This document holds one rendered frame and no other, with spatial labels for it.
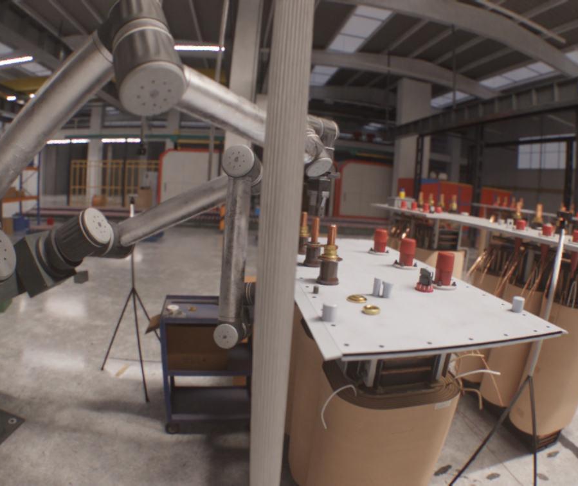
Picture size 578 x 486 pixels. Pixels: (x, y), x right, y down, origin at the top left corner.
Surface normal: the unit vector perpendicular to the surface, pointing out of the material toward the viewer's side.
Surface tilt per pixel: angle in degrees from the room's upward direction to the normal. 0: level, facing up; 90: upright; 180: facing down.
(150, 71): 135
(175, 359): 90
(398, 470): 90
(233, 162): 77
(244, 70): 90
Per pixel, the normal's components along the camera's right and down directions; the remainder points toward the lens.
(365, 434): -0.29, 0.13
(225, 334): -0.13, -0.08
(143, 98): 0.39, 0.87
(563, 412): 0.14, 0.17
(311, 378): -0.77, 0.05
